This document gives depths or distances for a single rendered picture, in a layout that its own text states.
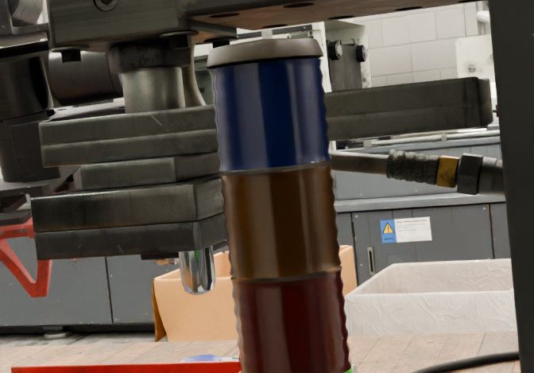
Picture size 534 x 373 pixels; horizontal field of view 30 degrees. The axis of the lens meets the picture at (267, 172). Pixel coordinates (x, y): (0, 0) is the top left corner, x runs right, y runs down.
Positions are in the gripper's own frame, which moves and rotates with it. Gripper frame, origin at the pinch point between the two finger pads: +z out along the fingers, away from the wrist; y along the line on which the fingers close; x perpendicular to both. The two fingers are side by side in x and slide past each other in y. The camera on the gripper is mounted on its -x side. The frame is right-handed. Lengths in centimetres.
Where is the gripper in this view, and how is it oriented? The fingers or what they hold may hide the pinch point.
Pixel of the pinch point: (57, 268)
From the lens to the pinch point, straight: 93.9
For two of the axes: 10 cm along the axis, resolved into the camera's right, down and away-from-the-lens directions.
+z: 1.7, 9.6, 2.4
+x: -9.7, 1.2, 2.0
